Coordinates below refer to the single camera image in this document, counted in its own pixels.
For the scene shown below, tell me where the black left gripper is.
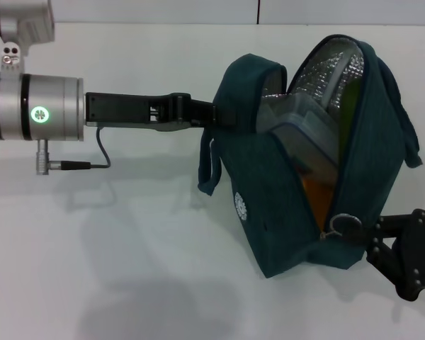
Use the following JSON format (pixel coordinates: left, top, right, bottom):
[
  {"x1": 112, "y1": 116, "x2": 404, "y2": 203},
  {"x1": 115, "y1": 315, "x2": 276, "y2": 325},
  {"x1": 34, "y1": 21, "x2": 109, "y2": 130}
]
[{"x1": 84, "y1": 91, "x2": 220, "y2": 135}]

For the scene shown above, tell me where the dark teal insulated lunch bag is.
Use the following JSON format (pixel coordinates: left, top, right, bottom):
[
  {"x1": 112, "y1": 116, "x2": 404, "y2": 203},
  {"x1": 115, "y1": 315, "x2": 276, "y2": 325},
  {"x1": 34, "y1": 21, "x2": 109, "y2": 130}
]
[{"x1": 197, "y1": 34, "x2": 423, "y2": 280}]

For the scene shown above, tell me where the orange pear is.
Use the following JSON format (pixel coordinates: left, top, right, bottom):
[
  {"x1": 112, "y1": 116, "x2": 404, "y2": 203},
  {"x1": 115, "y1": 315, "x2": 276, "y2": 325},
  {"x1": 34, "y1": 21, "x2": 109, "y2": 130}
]
[{"x1": 299, "y1": 169, "x2": 337, "y2": 227}]

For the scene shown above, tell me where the green cucumber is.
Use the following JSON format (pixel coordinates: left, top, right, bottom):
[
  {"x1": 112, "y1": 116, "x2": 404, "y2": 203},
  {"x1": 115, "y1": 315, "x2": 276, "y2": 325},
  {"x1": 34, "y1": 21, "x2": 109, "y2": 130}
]
[{"x1": 339, "y1": 79, "x2": 361, "y2": 167}]

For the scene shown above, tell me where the left arm grey cable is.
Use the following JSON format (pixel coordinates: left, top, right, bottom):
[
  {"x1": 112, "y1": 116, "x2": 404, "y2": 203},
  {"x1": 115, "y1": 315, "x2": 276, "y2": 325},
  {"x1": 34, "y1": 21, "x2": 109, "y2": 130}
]
[{"x1": 35, "y1": 126, "x2": 111, "y2": 175}]

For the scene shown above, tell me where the clear blue-rimmed food container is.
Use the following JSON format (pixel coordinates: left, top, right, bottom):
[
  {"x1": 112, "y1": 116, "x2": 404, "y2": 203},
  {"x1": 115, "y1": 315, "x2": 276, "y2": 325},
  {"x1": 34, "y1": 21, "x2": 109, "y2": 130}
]
[{"x1": 256, "y1": 49, "x2": 363, "y2": 171}]

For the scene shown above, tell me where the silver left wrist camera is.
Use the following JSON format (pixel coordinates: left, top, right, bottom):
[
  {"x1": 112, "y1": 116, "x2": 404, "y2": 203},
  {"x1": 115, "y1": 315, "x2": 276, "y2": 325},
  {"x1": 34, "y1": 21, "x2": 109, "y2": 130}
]
[{"x1": 0, "y1": 0, "x2": 55, "y2": 74}]

